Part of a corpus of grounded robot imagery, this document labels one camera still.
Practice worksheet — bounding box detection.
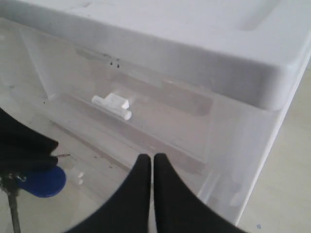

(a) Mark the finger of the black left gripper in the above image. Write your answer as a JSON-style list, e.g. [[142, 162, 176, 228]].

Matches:
[[0, 109, 58, 174]]

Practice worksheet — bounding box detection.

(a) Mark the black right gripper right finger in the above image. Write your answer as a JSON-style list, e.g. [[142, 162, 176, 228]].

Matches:
[[154, 153, 244, 233]]

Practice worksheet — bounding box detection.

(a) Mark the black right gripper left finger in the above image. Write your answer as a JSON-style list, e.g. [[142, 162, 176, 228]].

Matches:
[[70, 154, 152, 233]]

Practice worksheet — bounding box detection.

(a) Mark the key bunch with blue tag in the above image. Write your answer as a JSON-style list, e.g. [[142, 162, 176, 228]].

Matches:
[[0, 154, 69, 233]]

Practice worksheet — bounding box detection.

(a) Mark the wide clear drawer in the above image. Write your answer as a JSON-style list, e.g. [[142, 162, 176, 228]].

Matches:
[[48, 116, 209, 219], [0, 143, 151, 233]]

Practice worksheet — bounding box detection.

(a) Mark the top right small drawer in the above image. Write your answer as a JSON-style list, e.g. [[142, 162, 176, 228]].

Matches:
[[20, 29, 213, 173]]

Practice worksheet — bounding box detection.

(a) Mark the white translucent drawer cabinet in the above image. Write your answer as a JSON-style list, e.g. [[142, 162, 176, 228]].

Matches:
[[0, 0, 311, 223]]

